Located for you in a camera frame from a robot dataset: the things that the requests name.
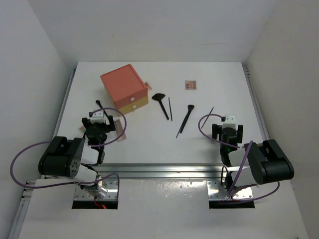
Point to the orange drawer box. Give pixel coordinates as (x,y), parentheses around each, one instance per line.
(123,77)

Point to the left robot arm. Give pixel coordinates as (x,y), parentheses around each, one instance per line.
(74,158)

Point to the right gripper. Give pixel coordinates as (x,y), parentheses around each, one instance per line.
(217,130)

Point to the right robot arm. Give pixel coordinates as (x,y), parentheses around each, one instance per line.
(258,163)

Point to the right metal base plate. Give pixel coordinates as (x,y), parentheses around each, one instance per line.
(217,193)

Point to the black fan brush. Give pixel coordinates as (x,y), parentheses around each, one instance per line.
(158,97)

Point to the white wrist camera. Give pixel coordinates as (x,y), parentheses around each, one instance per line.
(97,116)
(230,122)

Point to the aluminium rail frame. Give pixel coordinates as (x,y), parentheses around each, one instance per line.
(163,189)

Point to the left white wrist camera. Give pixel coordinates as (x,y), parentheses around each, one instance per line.
(97,116)

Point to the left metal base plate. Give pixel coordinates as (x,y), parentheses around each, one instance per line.
(103,191)

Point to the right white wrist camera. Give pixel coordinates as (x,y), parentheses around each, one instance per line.
(230,122)

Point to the square nine-pan blush palette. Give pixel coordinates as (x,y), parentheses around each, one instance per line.
(190,85)

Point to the orange top drawer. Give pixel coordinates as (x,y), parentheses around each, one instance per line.
(126,96)

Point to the black round-head brush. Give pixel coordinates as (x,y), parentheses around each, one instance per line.
(100,105)

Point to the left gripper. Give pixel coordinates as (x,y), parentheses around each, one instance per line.
(108,127)

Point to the black angled powder brush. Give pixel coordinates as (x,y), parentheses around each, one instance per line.
(190,108)

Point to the long brown eyeshadow palette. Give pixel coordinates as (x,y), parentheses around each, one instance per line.
(119,129)

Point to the small palette behind box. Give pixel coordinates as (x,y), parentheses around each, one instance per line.
(148,86)

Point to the colourful square eyeshadow palette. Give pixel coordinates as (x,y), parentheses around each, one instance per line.
(82,129)

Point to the thin black liner brush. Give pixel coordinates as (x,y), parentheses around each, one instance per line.
(170,111)

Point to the yellow bottom drawer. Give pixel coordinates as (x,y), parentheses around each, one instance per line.
(134,105)

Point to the metal base plate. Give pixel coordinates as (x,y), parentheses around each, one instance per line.
(217,193)
(103,191)

